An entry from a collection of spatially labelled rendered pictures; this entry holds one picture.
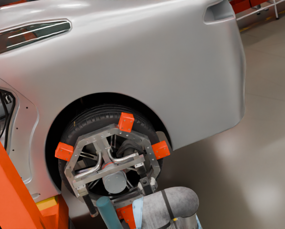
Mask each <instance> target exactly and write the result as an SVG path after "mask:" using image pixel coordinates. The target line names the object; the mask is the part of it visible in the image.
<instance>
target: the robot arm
mask: <svg viewBox="0 0 285 229"><path fill-rule="evenodd" d="M157 188H158V185H157V182H156V180H155V179H154V178H153V177H151V183H150V181H149V179H148V177H144V178H142V179H140V182H139V183H138V191H139V193H140V194H142V195H143V196H144V197H141V198H139V199H137V200H135V201H134V202H133V203H132V209H133V215H134V220H135V225H136V229H201V226H200V222H199V220H198V217H197V215H196V212H197V210H198V207H199V199H198V196H197V194H196V193H195V192H194V191H193V190H191V189H189V188H187V187H172V188H167V189H164V190H162V191H159V192H156V189H157ZM174 218H178V220H175V221H173V222H170V220H172V219H174Z"/></svg>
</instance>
